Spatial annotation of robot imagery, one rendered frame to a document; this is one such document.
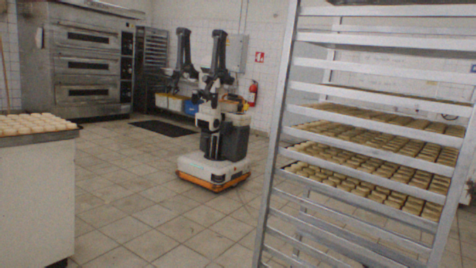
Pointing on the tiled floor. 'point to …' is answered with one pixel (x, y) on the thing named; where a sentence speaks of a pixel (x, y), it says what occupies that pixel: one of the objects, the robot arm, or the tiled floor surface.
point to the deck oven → (77, 59)
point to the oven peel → (3, 56)
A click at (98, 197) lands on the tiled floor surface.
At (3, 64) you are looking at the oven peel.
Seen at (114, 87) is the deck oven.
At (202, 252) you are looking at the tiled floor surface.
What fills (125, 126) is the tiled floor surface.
